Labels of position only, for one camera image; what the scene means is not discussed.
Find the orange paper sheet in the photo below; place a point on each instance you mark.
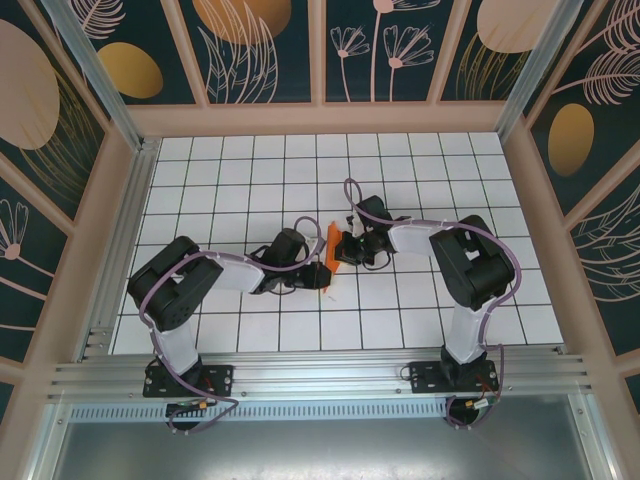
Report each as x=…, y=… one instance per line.
x=331, y=245

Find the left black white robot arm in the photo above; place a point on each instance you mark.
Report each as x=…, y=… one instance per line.
x=170, y=290

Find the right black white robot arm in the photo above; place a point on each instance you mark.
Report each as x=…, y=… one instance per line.
x=475, y=275

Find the grey metal sheet shelf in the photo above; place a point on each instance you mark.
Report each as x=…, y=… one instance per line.
x=320, y=450

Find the long aluminium mounting rail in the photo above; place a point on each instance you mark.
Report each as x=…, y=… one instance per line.
x=320, y=375

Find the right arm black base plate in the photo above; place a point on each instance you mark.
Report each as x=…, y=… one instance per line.
x=425, y=377

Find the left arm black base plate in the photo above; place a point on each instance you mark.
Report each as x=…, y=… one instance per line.
x=220, y=380

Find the aluminium side rail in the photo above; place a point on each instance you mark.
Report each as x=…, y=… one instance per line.
x=120, y=250

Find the aluminium corner post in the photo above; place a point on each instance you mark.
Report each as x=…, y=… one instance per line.
x=95, y=75
x=537, y=65

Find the aluminium frame leg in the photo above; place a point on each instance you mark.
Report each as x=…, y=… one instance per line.
x=49, y=445
x=593, y=445

